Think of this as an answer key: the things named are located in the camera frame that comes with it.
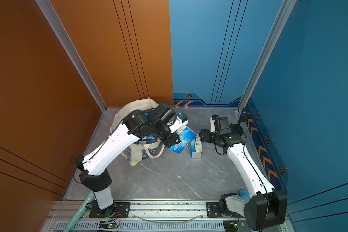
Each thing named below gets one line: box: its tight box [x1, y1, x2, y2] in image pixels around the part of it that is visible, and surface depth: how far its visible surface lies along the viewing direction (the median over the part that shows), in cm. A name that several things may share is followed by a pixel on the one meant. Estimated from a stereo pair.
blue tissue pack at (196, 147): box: [190, 134, 203, 159], surface depth 89 cm
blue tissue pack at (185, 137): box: [168, 127, 198, 154], surface depth 67 cm
